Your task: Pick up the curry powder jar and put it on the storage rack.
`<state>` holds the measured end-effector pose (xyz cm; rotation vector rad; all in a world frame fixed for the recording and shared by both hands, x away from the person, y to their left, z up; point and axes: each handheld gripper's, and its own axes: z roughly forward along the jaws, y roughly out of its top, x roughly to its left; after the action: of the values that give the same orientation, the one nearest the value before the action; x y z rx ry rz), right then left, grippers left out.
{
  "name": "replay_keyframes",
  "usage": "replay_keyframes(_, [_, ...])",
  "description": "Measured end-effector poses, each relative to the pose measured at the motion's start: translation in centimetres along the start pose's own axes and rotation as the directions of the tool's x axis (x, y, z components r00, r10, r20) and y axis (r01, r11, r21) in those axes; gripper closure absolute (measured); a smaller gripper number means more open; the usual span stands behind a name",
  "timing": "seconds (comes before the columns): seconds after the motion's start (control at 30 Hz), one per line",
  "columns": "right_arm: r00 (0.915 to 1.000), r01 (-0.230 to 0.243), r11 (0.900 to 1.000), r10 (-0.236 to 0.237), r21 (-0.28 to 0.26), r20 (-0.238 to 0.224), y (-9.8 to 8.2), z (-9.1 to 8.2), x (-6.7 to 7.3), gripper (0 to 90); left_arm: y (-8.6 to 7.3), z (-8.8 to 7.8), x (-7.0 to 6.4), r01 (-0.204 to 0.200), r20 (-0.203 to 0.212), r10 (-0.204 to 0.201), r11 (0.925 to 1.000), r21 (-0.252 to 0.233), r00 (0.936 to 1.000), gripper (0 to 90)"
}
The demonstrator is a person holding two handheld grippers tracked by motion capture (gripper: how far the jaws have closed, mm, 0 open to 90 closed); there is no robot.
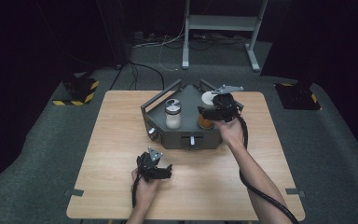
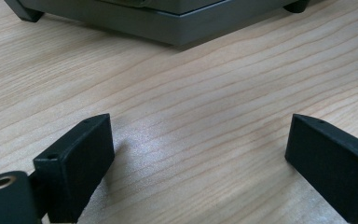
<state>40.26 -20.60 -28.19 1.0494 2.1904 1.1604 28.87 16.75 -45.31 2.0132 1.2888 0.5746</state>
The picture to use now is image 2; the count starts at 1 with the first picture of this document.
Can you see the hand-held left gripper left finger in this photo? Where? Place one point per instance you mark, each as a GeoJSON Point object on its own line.
{"type": "Point", "coordinates": [74, 168]}

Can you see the dark grey corner rack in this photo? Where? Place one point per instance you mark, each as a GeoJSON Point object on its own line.
{"type": "Point", "coordinates": [167, 21]}

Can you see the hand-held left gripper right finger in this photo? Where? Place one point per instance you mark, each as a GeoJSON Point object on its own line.
{"type": "Point", "coordinates": [335, 168]}

